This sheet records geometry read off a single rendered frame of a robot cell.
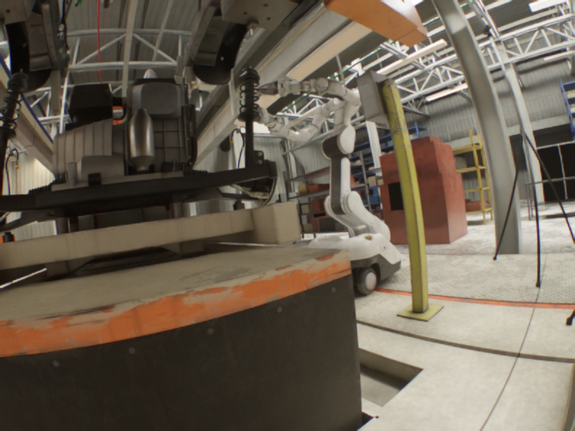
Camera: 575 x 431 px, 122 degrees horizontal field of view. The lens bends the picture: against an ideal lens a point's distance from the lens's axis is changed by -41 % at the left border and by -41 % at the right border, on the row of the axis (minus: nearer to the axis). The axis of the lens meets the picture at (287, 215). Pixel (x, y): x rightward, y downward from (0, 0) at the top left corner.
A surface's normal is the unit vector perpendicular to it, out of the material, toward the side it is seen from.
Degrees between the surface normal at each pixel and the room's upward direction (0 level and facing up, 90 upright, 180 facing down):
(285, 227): 90
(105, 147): 90
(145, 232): 90
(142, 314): 90
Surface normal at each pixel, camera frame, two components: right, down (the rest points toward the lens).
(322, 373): 0.54, -0.07
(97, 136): 0.32, -0.04
